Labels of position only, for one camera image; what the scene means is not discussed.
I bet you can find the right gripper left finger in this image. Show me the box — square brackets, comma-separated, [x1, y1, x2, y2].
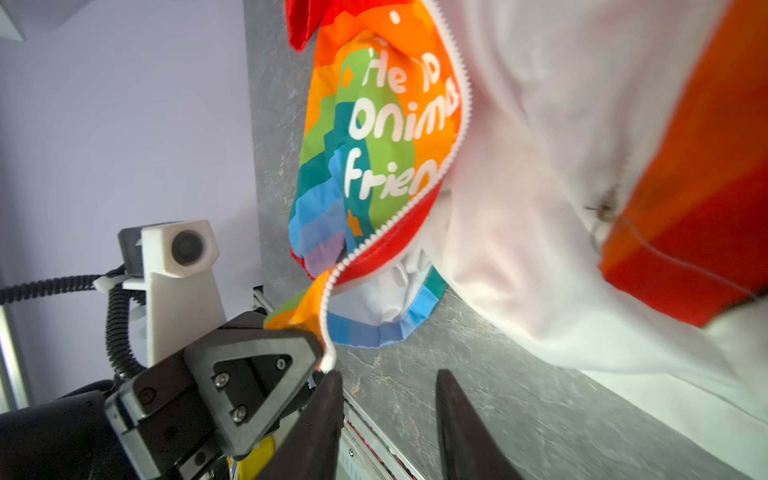
[257, 370, 344, 480]

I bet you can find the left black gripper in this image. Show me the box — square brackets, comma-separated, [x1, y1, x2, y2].
[105, 329, 323, 479]

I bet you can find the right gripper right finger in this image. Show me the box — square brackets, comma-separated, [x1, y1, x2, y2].
[435, 369, 523, 480]

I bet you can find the rainbow red kids jacket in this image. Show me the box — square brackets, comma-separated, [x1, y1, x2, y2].
[267, 1, 767, 479]

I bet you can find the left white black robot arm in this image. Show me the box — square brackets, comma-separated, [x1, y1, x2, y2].
[1, 329, 322, 479]

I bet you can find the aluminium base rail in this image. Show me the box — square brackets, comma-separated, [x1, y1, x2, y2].
[251, 287, 427, 480]

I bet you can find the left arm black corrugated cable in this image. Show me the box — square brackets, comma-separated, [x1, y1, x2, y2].
[0, 272, 148, 382]

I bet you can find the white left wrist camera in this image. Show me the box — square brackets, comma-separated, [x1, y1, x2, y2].
[118, 220, 226, 366]

